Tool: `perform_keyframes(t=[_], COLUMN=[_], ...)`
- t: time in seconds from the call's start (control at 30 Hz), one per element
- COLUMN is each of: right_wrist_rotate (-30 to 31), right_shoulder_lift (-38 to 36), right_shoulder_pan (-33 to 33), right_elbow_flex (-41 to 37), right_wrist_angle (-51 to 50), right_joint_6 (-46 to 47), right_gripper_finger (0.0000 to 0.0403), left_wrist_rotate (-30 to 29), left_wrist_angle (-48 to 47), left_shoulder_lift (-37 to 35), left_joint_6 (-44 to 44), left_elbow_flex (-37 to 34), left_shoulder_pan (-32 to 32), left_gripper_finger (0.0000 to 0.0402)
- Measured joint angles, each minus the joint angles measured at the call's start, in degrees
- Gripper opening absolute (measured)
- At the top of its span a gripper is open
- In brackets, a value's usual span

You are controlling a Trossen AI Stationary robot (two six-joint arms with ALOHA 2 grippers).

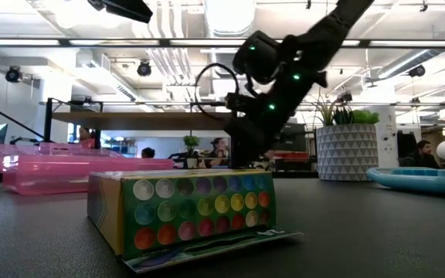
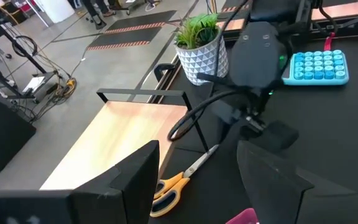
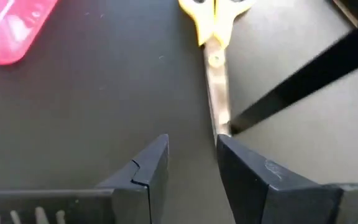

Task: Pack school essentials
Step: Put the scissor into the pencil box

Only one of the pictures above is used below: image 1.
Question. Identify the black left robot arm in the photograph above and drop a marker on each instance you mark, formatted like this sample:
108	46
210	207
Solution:
126	8

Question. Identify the pink transparent pencil case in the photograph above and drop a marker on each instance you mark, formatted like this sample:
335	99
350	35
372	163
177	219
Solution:
72	173

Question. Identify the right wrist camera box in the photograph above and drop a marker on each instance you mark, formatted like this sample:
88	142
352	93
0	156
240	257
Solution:
240	103

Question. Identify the wooden shelf board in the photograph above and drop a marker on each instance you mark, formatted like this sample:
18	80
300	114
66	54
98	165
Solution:
141	120

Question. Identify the small potted green plant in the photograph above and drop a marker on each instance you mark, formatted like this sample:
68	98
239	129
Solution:
191	142

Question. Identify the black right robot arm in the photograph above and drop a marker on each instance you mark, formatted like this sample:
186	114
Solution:
323	31

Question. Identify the black diagonal frame strut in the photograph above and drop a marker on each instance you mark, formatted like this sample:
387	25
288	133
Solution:
10	117

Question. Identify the black frame post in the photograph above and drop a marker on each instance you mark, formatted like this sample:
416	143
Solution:
48	119

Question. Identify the light blue plastic tray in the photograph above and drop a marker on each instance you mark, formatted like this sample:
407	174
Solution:
419	183

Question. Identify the yellow green crayon box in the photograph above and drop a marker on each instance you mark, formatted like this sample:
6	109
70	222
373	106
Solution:
191	208

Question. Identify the triangle-patterned grey planter pot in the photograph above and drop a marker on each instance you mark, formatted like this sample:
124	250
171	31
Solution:
346	154

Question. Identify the black ceiling camera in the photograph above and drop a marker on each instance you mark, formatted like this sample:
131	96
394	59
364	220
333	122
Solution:
14	74
144	69
416	71

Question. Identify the person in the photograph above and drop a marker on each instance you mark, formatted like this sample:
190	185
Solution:
148	153
86	139
422	154
218	148

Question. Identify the light green leafy plant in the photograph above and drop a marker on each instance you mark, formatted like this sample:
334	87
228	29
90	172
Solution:
365	117

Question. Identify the spiky green succulent plant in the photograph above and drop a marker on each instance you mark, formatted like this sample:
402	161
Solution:
342	116

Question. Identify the red storage bin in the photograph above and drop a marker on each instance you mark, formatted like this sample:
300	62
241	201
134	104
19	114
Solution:
294	155

